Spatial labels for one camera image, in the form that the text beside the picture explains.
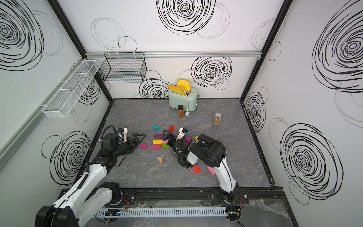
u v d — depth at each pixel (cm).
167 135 84
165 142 83
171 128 103
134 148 71
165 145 87
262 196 76
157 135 98
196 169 82
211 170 82
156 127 101
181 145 72
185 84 102
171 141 82
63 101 72
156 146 94
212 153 52
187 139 91
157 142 94
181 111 103
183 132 86
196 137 96
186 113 106
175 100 105
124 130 77
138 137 74
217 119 96
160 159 85
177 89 98
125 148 70
